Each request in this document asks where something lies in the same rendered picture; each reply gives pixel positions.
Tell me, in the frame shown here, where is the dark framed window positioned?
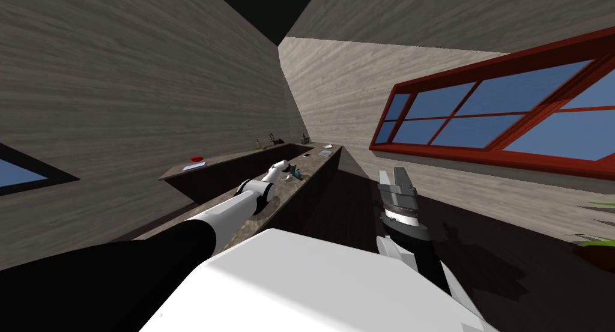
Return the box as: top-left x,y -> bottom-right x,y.
0,142 -> 81,198

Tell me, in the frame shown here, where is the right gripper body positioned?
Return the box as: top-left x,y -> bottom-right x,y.
377,183 -> 419,211

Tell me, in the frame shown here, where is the red framed window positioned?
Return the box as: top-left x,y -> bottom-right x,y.
368,26 -> 615,182

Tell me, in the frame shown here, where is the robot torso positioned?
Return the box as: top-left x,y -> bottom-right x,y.
138,228 -> 501,332

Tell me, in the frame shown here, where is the green potted plant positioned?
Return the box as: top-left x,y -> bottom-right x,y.
565,199 -> 615,276

